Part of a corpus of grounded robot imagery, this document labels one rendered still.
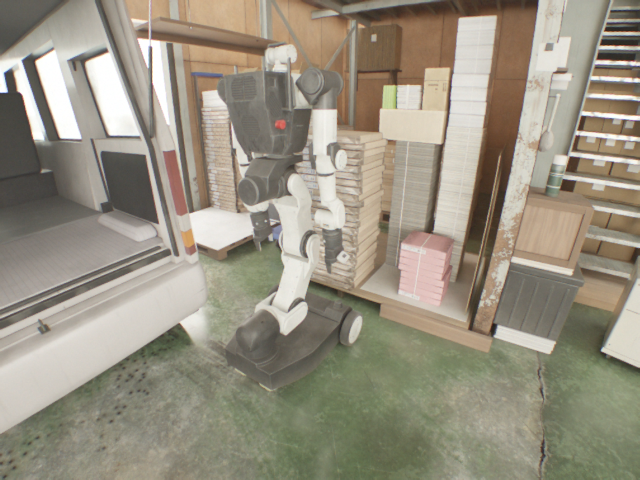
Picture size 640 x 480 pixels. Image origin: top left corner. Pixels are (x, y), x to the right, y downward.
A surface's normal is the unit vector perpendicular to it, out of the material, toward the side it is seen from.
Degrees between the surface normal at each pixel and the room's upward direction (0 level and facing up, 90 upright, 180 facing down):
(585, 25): 90
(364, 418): 0
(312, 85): 90
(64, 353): 85
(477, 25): 90
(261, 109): 105
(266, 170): 45
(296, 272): 60
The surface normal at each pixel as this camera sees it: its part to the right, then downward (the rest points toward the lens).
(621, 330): -0.75, 0.26
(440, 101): -0.55, 0.33
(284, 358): 0.00, -0.91
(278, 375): 0.61, 0.32
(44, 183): 0.84, 0.22
